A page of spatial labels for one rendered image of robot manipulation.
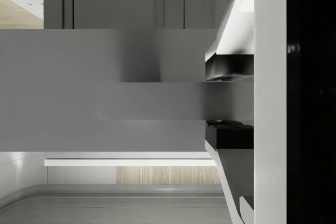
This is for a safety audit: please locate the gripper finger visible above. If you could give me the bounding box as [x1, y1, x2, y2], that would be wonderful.
[204, 0, 255, 82]
[205, 120, 255, 224]

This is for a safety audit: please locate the white drawer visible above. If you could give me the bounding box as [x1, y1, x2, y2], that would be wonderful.
[0, 28, 220, 153]

